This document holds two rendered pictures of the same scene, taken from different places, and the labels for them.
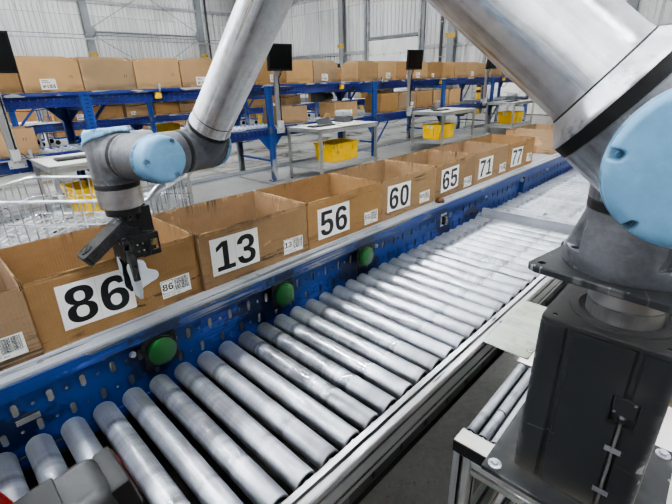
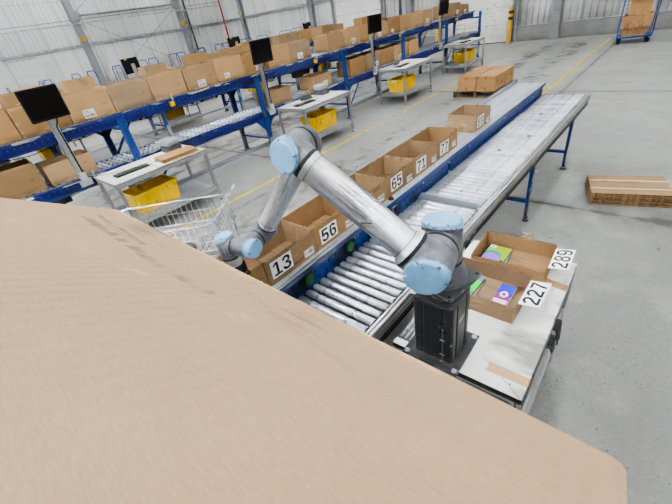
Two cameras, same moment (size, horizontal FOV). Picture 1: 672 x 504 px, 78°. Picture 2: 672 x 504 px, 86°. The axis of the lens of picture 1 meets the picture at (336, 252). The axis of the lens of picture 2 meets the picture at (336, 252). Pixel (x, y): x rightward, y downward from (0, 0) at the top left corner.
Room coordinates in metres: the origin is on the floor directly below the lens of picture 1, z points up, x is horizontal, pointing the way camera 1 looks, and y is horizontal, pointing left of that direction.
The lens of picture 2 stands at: (-0.56, -0.06, 2.10)
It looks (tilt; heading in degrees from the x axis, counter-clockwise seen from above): 34 degrees down; 1
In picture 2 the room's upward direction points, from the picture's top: 10 degrees counter-clockwise
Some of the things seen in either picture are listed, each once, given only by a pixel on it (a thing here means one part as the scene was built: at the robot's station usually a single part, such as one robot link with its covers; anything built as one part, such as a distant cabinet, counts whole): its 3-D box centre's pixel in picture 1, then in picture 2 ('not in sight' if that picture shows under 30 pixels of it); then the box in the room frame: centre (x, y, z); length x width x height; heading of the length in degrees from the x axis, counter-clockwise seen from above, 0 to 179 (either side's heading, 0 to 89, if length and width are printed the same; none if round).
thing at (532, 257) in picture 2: not in sight; (512, 256); (1.04, -1.01, 0.80); 0.38 x 0.28 x 0.10; 48
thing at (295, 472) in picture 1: (234, 417); not in sight; (0.72, 0.24, 0.72); 0.52 x 0.05 x 0.05; 45
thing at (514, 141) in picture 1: (498, 152); (433, 143); (2.67, -1.05, 0.96); 0.39 x 0.29 x 0.17; 136
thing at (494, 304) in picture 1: (436, 286); (389, 259); (1.32, -0.35, 0.72); 0.52 x 0.05 x 0.05; 45
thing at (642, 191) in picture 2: not in sight; (626, 190); (2.74, -3.15, 0.06); 0.69 x 0.47 x 0.13; 61
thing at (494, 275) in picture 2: not in sight; (484, 287); (0.84, -0.76, 0.80); 0.38 x 0.28 x 0.10; 45
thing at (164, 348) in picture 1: (163, 351); not in sight; (0.86, 0.44, 0.81); 0.07 x 0.01 x 0.07; 135
